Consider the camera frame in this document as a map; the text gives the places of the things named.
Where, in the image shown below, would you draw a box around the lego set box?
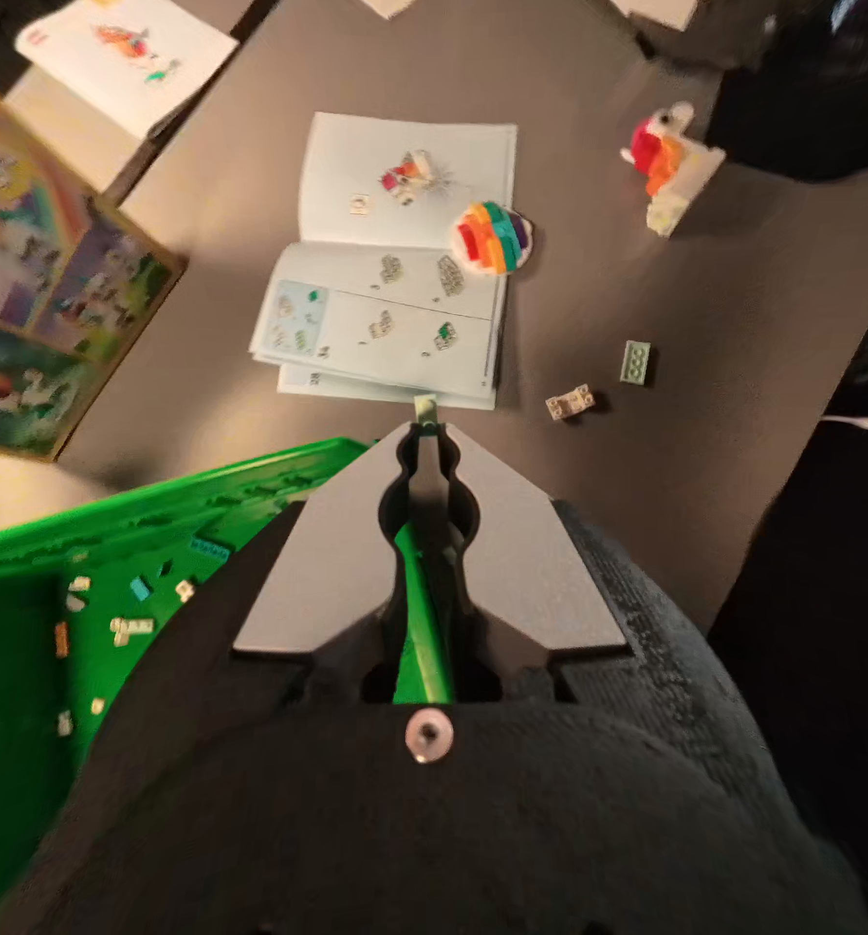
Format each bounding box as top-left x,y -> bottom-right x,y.
0,73 -> 188,461

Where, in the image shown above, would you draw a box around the open lego instruction booklet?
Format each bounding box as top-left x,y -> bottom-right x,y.
247,111 -> 518,411

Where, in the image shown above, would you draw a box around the lego unicorn model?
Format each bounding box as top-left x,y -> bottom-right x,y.
618,101 -> 727,238

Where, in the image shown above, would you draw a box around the closed lego instruction booklet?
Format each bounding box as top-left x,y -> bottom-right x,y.
14,0 -> 241,140

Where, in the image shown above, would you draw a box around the white lego bracket assembly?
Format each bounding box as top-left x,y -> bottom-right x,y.
545,383 -> 597,422

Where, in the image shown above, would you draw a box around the rainbow lego piece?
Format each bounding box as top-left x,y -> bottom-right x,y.
452,201 -> 536,277

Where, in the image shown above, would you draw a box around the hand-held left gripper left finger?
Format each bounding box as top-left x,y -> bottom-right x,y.
231,420 -> 424,662

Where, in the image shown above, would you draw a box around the lego pieces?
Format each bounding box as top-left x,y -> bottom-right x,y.
54,537 -> 230,739

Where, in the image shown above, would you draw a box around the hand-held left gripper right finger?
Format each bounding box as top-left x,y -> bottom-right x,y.
436,422 -> 632,656

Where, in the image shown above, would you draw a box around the green plastic bin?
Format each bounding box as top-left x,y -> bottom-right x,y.
0,437 -> 455,921

